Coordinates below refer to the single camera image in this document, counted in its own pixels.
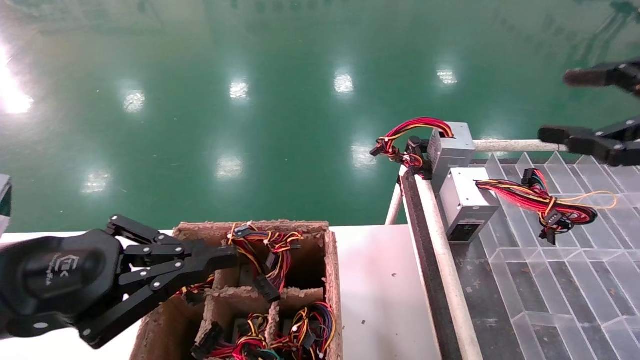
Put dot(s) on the long white rail pipe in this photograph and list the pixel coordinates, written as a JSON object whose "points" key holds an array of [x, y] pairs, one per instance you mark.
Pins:
{"points": [[515, 145]]}

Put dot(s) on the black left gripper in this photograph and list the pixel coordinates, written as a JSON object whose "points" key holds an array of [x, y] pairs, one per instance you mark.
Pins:
{"points": [[60, 272]]}

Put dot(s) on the black conveyor edge strip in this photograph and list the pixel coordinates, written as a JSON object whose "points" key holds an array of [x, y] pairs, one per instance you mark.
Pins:
{"points": [[425, 260]]}

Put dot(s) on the brown cardboard divider box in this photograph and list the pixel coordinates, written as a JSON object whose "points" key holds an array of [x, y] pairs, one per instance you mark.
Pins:
{"points": [[300, 235]]}

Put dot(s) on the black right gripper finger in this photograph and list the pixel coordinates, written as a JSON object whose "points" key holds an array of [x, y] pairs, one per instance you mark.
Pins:
{"points": [[595, 142], [600, 76]]}

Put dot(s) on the slanted white rail pipe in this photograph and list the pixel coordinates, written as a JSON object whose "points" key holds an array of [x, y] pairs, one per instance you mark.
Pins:
{"points": [[448, 285]]}

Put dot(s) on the short white pipe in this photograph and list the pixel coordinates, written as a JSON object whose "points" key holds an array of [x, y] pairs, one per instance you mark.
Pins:
{"points": [[395, 205]]}

